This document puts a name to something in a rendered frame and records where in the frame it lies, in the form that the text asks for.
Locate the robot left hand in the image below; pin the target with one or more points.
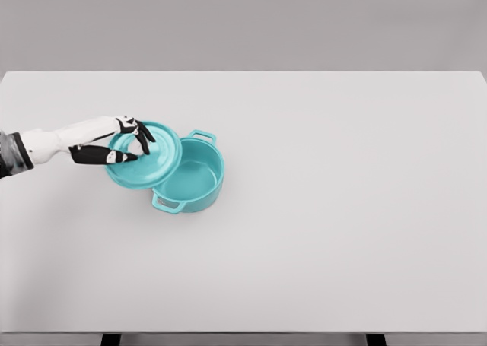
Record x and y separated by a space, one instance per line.
88 132

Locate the teal pot lid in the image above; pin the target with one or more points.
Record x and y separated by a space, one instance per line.
152 163

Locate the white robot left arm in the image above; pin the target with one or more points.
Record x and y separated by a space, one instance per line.
34 146

